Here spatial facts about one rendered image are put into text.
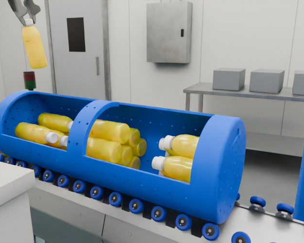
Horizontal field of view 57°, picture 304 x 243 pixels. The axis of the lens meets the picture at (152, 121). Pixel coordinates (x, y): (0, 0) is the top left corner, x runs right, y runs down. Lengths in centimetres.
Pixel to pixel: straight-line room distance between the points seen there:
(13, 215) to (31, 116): 67
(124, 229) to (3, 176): 39
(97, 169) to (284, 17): 348
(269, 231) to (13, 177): 66
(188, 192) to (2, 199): 40
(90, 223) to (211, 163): 48
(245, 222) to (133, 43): 391
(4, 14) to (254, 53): 462
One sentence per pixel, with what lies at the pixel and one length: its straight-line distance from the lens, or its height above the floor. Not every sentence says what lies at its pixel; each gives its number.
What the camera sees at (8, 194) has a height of 112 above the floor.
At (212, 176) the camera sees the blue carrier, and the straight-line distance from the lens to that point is 66.
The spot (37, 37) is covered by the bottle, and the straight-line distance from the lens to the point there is 120.
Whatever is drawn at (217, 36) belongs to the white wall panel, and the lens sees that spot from 409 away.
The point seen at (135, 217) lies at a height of 93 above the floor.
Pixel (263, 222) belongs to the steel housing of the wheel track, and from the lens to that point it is 91.
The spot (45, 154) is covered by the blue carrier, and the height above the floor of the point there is 107.
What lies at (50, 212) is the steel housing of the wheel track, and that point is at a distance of 109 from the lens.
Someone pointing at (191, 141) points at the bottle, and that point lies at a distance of 77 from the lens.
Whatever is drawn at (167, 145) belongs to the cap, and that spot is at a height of 114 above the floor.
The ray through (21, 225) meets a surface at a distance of 72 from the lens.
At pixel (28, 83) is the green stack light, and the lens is 179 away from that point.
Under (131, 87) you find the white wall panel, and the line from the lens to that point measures 462.
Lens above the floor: 142
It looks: 16 degrees down
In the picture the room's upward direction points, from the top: straight up
